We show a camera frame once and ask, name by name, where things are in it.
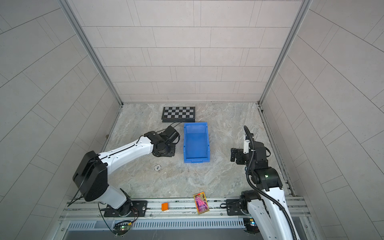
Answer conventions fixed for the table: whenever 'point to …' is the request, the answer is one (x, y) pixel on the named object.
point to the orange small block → (165, 206)
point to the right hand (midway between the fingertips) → (238, 149)
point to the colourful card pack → (201, 202)
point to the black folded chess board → (178, 114)
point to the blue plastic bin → (196, 142)
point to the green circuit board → (121, 227)
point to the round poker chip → (157, 167)
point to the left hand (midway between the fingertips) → (175, 152)
